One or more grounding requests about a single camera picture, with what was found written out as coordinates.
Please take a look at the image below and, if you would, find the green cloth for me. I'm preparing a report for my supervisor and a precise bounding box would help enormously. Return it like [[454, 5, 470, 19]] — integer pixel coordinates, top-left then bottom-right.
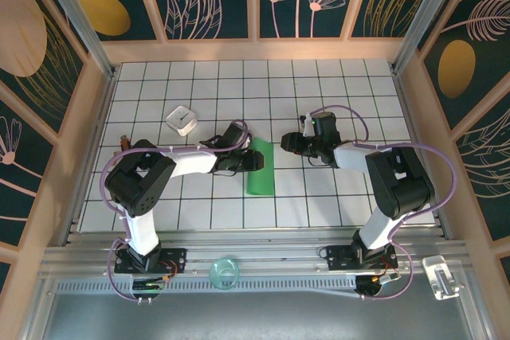
[[245, 137, 277, 197]]

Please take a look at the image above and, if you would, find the white square clock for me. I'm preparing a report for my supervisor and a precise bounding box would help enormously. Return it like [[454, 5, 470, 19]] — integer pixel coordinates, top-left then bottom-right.
[[165, 105, 199, 137]]

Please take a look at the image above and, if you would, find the clear green glass bowl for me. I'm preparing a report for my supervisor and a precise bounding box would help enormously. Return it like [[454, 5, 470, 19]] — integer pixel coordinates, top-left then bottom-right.
[[209, 256, 241, 290]]

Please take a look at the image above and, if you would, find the clear acrylic holder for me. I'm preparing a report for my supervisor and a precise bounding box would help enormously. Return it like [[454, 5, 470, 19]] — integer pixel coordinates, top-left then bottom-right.
[[422, 254, 465, 301]]

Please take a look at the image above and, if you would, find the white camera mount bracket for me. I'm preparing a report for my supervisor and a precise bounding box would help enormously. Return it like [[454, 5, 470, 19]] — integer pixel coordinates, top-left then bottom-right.
[[299, 113, 316, 137]]

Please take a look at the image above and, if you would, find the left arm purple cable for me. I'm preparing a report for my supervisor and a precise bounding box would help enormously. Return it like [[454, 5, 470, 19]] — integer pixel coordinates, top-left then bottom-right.
[[99, 119, 253, 304]]

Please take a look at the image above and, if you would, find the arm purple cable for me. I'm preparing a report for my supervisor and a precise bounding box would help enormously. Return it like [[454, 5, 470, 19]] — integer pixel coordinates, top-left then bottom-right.
[[314, 104, 457, 302], [99, 119, 253, 304]]

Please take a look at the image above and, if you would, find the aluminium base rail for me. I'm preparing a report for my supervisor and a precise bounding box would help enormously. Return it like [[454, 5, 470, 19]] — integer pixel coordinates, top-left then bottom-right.
[[39, 232, 473, 281]]

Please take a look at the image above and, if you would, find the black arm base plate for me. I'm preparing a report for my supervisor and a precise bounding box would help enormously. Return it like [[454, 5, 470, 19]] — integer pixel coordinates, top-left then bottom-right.
[[325, 244, 398, 272], [114, 247, 188, 275]]

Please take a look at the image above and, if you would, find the grey slotted cable duct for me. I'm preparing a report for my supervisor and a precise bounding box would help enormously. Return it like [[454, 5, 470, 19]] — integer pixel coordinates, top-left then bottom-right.
[[55, 276, 359, 299]]

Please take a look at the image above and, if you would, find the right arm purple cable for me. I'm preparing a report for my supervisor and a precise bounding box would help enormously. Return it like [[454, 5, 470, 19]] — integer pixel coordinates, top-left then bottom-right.
[[314, 104, 457, 302]]

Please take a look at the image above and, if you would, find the small circuit board with wires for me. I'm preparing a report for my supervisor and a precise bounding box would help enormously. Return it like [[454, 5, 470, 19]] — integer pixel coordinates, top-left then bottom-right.
[[132, 275, 168, 292], [356, 272, 402, 297]]

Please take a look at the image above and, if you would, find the aluminium frame post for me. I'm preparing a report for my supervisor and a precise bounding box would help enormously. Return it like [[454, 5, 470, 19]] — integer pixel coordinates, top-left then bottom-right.
[[33, 0, 119, 78], [390, 0, 479, 75]]

